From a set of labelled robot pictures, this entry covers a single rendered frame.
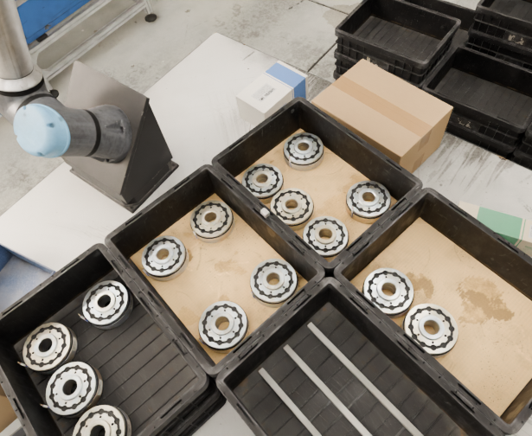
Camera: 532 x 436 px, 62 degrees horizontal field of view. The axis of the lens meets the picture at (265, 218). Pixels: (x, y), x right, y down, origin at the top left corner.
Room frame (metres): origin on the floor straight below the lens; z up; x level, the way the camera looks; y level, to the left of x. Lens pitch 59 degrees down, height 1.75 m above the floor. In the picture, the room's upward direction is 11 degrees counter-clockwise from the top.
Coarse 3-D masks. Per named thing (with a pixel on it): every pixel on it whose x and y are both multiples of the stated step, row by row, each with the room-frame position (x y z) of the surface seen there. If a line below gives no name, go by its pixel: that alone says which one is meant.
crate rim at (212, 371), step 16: (192, 176) 0.65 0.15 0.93; (224, 176) 0.63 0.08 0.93; (240, 192) 0.58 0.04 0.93; (144, 208) 0.59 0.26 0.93; (256, 208) 0.53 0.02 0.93; (128, 224) 0.55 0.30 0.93; (272, 224) 0.48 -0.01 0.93; (288, 240) 0.44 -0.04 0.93; (304, 256) 0.39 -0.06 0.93; (128, 272) 0.43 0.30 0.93; (320, 272) 0.35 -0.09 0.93; (144, 288) 0.39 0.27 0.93; (304, 288) 0.33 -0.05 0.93; (160, 304) 0.35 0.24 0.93; (272, 320) 0.28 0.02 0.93; (256, 336) 0.25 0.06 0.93; (192, 352) 0.24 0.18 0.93; (240, 352) 0.23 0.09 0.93; (208, 368) 0.21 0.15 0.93; (224, 368) 0.21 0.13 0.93
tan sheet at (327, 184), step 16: (272, 160) 0.73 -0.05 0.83; (336, 160) 0.69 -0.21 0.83; (240, 176) 0.70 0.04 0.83; (288, 176) 0.67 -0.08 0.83; (304, 176) 0.66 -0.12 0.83; (320, 176) 0.65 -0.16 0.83; (336, 176) 0.64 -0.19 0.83; (352, 176) 0.63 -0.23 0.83; (320, 192) 0.61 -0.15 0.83; (336, 192) 0.60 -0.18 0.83; (288, 208) 0.58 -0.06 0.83; (320, 208) 0.56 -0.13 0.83; (336, 208) 0.55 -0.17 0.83; (352, 224) 0.50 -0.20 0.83; (368, 224) 0.49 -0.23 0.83; (352, 240) 0.46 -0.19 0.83
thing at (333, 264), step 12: (288, 108) 0.81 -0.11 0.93; (312, 108) 0.79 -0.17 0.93; (264, 120) 0.78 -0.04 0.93; (336, 120) 0.74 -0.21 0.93; (252, 132) 0.75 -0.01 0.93; (348, 132) 0.69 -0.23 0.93; (360, 144) 0.65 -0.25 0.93; (216, 156) 0.70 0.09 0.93; (384, 156) 0.60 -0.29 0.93; (216, 168) 0.66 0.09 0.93; (396, 168) 0.56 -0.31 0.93; (228, 180) 0.62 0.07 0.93; (420, 180) 0.52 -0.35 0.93; (408, 192) 0.50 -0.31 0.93; (264, 204) 0.54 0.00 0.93; (396, 204) 0.47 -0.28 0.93; (276, 216) 0.50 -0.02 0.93; (384, 216) 0.45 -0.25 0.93; (288, 228) 0.46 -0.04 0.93; (372, 228) 0.43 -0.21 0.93; (360, 240) 0.40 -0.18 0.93; (312, 252) 0.40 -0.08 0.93; (348, 252) 0.38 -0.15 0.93; (324, 264) 0.37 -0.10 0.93; (336, 264) 0.36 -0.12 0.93
